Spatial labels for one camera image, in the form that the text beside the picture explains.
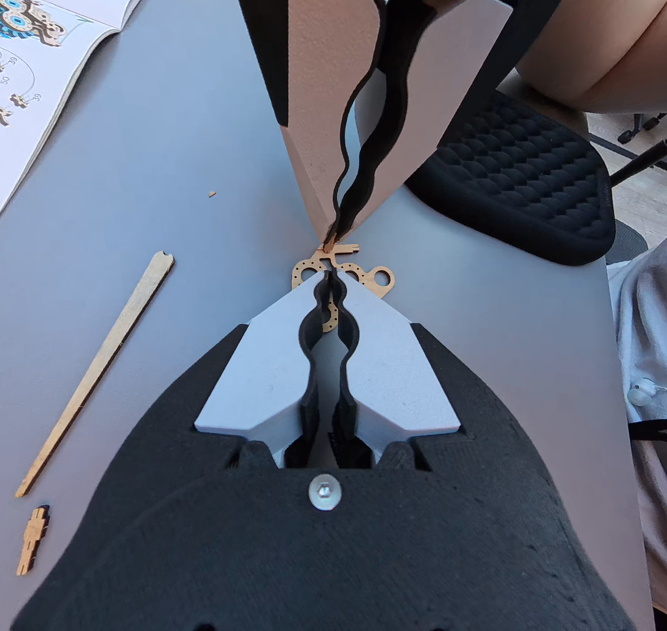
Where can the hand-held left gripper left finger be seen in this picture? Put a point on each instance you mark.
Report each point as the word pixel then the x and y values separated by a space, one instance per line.
pixel 255 381

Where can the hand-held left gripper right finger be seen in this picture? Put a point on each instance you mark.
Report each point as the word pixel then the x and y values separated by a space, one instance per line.
pixel 401 381

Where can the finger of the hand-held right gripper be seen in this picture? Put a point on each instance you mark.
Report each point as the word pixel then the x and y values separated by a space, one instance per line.
pixel 448 68
pixel 323 68

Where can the wooden plate with round holes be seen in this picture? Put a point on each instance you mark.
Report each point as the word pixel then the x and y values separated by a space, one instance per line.
pixel 372 279

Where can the small wooden peg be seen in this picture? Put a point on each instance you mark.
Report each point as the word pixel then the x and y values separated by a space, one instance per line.
pixel 329 245

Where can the person's right forearm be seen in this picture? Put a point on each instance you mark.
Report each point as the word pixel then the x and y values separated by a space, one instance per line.
pixel 615 26

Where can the grey desk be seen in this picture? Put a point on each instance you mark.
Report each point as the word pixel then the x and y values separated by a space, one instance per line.
pixel 156 172

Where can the black honeycomb seat cushion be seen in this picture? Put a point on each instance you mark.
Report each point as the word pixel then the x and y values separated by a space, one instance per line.
pixel 521 188

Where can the thin wooden stick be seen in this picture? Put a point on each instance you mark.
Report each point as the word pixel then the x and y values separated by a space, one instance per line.
pixel 104 360

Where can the black chair caster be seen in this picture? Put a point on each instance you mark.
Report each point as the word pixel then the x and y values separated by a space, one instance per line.
pixel 638 128

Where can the wooden model instruction booklet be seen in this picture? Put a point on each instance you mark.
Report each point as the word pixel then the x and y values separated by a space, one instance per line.
pixel 52 42

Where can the black chair base leg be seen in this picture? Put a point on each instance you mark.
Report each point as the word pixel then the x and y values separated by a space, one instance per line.
pixel 641 162

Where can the small white round object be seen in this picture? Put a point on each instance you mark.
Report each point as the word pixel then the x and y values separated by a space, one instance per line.
pixel 641 394

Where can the person's white t-shirt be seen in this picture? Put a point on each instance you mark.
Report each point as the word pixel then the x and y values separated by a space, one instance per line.
pixel 646 318

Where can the small notched wooden piece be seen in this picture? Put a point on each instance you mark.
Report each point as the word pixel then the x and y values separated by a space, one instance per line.
pixel 34 540

